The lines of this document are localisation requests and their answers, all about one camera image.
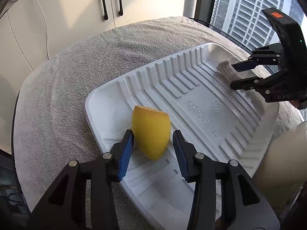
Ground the grey knitted cloth roll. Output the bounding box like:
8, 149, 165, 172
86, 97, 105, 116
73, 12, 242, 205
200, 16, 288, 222
217, 60, 242, 85

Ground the right hand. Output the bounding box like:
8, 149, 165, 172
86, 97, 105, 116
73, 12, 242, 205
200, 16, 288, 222
289, 100, 300, 108

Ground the orange yellow half-round sponge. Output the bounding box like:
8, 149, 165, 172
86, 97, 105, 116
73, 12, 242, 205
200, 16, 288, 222
132, 105, 171, 161

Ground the black window frame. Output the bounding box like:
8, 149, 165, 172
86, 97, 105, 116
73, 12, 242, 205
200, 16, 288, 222
194, 0, 215, 23

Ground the white plastic tray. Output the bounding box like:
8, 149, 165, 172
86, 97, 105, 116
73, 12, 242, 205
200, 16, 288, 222
85, 43, 279, 229

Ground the grey towel table cover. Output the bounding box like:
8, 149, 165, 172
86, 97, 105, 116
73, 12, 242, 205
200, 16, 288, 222
12, 17, 247, 210

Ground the white lower cabinet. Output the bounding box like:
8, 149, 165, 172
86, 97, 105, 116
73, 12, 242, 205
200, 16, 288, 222
1, 0, 196, 153

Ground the white ceramic mug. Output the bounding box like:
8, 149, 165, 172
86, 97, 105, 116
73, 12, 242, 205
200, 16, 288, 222
253, 121, 306, 188

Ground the white hanging cable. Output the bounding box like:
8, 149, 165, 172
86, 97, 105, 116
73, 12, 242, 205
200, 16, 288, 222
6, 0, 50, 71

